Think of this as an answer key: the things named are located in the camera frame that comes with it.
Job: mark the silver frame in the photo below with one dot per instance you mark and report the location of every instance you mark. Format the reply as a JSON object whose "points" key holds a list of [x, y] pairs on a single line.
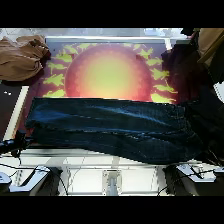
{"points": [[110, 178]]}

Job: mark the black garment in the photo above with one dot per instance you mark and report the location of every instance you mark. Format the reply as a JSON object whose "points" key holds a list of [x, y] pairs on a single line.
{"points": [[181, 71]]}

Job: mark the blue jeans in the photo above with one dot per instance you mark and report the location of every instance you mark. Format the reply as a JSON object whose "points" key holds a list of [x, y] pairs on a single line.
{"points": [[113, 130]]}

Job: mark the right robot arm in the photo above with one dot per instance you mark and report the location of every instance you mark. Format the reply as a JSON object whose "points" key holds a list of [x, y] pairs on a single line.
{"points": [[196, 173]]}

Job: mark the brown garment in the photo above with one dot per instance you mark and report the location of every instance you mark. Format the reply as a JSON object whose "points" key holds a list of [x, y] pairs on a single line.
{"points": [[21, 60]]}

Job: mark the tan garment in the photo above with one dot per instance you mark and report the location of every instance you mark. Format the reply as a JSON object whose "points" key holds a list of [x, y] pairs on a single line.
{"points": [[210, 41]]}

